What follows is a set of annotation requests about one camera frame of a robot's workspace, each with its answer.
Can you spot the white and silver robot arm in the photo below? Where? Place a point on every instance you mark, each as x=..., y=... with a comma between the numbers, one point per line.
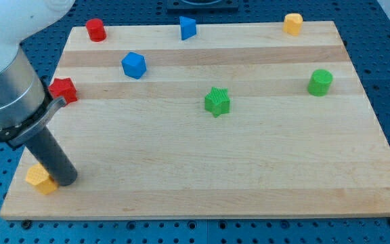
x=22, y=95

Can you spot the green star block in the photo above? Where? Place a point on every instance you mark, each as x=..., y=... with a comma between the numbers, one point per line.
x=217, y=101

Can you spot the light wooden board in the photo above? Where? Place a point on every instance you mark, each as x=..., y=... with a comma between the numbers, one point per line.
x=147, y=149

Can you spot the red star block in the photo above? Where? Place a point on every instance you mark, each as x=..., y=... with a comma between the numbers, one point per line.
x=65, y=88

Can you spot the blue cube block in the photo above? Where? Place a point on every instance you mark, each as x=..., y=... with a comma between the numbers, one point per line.
x=134, y=65

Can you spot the blue triangle block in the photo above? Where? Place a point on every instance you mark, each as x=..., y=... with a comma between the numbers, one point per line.
x=187, y=27

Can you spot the green cylinder block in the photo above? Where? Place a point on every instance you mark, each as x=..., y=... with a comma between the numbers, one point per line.
x=319, y=83

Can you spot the red cylinder block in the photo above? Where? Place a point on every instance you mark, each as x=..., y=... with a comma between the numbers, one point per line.
x=96, y=30

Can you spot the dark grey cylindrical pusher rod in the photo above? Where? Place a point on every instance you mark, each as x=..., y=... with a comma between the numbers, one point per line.
x=50, y=155

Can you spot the yellow hexagon block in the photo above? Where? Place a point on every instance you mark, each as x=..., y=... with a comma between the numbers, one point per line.
x=38, y=177

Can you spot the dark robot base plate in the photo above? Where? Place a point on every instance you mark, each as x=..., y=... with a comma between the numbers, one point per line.
x=201, y=5

